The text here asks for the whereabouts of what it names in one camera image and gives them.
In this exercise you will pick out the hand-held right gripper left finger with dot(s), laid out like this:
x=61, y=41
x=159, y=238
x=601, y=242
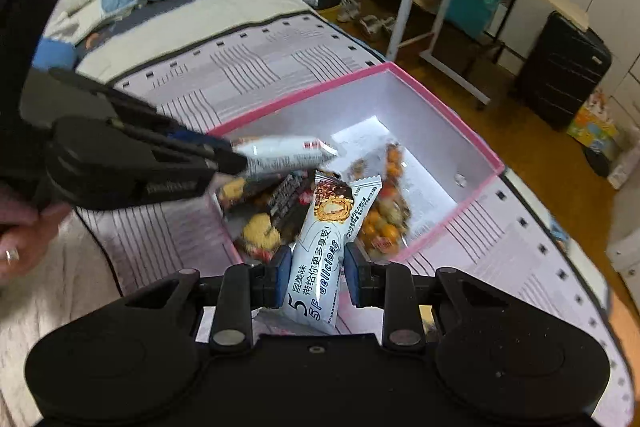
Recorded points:
x=281, y=264

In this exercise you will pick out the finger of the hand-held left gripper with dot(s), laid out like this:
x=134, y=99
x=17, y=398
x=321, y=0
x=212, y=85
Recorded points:
x=190, y=137
x=225, y=164

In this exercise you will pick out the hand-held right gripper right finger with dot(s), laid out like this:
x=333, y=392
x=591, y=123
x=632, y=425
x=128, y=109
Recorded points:
x=354, y=269

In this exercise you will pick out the black biscuit packet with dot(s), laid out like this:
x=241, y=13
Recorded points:
x=260, y=234
x=285, y=197

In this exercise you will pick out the clear bag of coated peanuts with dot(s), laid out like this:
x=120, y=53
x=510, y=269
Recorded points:
x=385, y=229

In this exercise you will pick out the white blue snack bar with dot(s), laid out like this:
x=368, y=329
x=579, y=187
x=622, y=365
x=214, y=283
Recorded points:
x=320, y=227
x=285, y=154

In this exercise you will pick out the pink cardboard box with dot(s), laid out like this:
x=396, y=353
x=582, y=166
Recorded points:
x=450, y=127

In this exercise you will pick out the person's left hand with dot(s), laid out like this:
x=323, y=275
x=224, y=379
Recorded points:
x=30, y=229

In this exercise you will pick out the striped bed sheet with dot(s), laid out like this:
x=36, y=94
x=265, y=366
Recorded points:
x=250, y=72

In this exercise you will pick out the pair of shoes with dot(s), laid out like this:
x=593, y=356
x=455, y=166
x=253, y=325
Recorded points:
x=365, y=19

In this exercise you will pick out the colourful gift bag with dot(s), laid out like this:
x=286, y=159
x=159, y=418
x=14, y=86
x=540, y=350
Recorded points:
x=592, y=127

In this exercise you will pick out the white plastic bag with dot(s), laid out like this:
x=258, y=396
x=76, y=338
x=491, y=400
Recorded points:
x=625, y=169

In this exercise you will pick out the black suitcase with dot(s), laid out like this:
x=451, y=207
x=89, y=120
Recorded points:
x=560, y=67

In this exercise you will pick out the teal bag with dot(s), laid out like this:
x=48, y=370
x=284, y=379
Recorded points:
x=472, y=4

